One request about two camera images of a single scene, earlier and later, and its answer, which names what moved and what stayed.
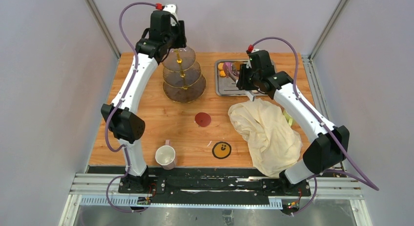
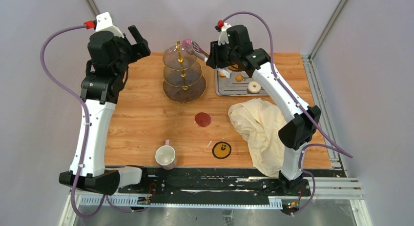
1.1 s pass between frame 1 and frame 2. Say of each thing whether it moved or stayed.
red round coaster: stayed
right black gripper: moved
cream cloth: stayed
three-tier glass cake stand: stayed
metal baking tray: stayed
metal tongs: moved
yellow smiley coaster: stayed
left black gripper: moved
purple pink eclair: moved
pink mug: stayed
